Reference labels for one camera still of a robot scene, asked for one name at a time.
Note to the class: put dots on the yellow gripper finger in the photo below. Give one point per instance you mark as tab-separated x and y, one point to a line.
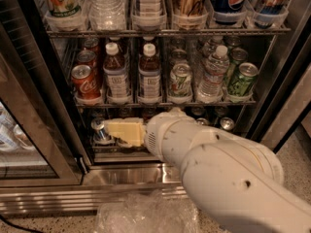
130	129

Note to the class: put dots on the tea bottle with white cap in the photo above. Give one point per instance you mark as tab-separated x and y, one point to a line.
149	73

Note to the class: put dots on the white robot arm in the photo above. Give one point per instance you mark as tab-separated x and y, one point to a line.
236	181

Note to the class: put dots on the left tea bottle white cap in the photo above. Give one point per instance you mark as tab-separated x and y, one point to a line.
115	72

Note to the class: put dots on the steel fridge base grille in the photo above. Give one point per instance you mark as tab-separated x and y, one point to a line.
109	183

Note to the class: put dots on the dark blue can bottom shelf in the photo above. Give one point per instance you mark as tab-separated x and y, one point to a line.
203	121

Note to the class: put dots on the clear water bottle middle shelf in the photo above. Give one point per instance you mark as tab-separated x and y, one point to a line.
214	69

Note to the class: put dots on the steel fridge door left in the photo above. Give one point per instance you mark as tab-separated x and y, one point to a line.
35	154

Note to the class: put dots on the green can bottom shelf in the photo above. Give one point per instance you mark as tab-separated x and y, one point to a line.
226	123

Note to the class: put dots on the large clear water bottle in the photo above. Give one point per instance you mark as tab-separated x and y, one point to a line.
107	15

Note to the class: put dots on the blue can bottom left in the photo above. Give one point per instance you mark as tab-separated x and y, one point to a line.
100	135

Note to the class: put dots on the front red cola can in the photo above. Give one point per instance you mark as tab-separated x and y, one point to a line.
85	82

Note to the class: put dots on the red cola can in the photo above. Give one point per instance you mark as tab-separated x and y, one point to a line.
92	44
87	57
85	82

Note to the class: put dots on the front white-green soda can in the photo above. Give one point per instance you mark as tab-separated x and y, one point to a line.
180	80

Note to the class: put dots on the clear plastic wrap bundle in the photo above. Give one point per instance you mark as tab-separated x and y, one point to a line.
152	213

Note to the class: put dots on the rear red cola can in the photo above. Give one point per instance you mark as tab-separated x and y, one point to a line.
92	44

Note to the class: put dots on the front green soda can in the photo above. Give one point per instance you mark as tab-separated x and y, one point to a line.
242	79

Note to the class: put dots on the green soda can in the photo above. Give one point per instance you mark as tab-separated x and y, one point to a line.
236	57
242	79

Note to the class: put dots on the middle wire shelf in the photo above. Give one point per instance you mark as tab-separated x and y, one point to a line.
168	104

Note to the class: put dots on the wire shelf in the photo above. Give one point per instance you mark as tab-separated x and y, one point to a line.
172	32
168	104

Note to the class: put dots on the upper wire shelf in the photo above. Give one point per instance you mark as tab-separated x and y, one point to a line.
172	32

